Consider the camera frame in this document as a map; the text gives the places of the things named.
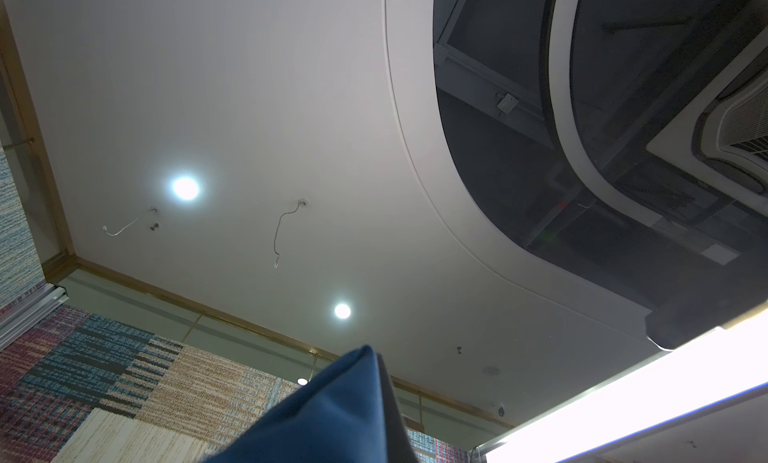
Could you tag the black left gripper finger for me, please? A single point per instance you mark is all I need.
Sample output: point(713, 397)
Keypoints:
point(397, 443)

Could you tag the long fluorescent ceiling lamp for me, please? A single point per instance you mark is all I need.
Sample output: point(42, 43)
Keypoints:
point(723, 363)

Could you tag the blue zip jacket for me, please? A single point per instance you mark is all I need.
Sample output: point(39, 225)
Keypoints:
point(337, 417)

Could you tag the round ceiling light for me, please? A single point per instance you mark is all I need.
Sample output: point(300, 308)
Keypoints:
point(185, 188)
point(342, 311)

